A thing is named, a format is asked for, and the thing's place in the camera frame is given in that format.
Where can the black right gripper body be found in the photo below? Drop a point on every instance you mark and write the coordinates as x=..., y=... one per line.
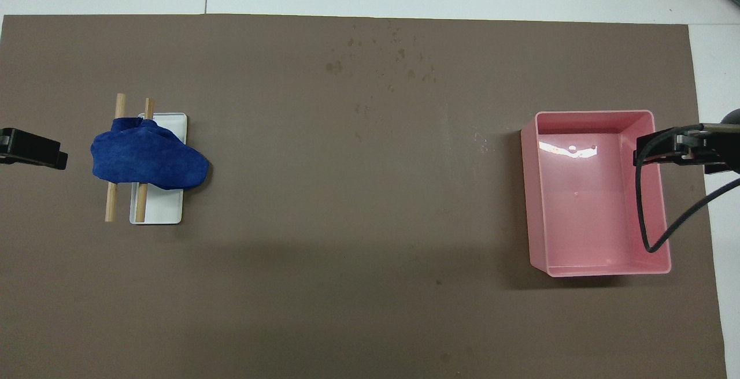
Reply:
x=705, y=151

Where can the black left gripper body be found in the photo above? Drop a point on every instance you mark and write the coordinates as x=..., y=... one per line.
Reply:
x=29, y=147

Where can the blue towel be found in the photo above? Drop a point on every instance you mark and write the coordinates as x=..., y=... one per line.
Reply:
x=150, y=156

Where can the white towel rack tray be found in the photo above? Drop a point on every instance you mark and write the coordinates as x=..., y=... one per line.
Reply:
x=165, y=205

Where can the spilled water droplets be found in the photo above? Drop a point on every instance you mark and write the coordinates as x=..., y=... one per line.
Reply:
x=334, y=67

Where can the wooden dowel rod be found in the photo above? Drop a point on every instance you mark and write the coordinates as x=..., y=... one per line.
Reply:
x=142, y=200
x=111, y=205

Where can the pink plastic bin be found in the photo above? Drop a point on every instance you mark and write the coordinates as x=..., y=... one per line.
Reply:
x=578, y=223

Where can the brown table mat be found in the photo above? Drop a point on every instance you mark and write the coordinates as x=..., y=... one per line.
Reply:
x=347, y=234

